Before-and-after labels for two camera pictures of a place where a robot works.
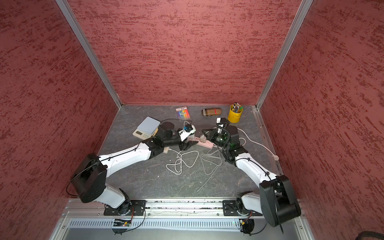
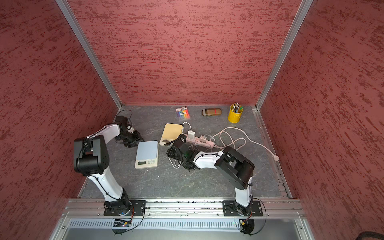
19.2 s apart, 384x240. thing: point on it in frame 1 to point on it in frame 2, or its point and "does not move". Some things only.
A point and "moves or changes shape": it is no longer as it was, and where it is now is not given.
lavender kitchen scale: x=148 y=128 moves or changes shape
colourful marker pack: x=183 y=113 does not move
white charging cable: x=186 y=158 moves or changes shape
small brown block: x=203 y=138 does not move
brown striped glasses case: x=211 y=111 does not move
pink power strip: x=207 y=144 does not move
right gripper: x=213 y=132 to x=170 y=152
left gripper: x=185 y=146 to x=137 y=137
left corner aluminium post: x=84 y=39 does not move
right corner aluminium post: x=303 y=9 does not move
